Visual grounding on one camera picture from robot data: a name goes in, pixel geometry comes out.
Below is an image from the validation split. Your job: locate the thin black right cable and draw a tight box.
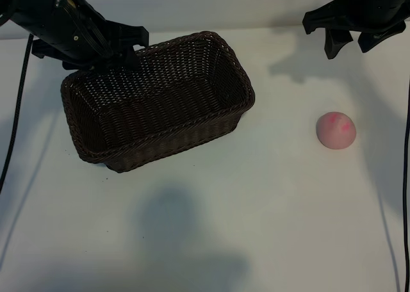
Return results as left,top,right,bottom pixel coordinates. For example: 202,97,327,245
396,77,410,292

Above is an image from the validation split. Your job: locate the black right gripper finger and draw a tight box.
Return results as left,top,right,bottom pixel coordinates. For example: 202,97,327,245
302,0,352,35
324,27,354,60

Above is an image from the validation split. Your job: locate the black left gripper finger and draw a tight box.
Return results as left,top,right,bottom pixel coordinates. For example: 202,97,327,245
104,19,149,49
110,47,140,70

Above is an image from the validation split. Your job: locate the dark brown wicker basket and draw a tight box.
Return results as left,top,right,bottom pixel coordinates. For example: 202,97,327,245
60,31,256,174

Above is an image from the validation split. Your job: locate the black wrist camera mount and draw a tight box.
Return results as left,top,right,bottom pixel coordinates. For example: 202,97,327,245
31,38,94,71
357,19,407,54

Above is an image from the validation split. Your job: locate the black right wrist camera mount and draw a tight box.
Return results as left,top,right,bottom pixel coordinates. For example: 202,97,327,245
357,19,407,54

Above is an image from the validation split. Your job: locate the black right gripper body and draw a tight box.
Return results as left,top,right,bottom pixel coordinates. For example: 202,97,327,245
341,0,410,36

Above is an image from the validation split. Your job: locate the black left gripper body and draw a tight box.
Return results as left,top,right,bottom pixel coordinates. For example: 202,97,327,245
14,0,113,69

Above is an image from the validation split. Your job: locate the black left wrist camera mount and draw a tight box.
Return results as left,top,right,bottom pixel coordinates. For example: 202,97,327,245
31,38,94,71

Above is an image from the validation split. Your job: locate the black braided left cable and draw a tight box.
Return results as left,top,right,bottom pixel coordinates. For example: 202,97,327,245
0,34,35,193

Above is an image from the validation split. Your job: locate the pink peach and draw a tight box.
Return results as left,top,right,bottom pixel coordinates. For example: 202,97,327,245
316,111,357,150

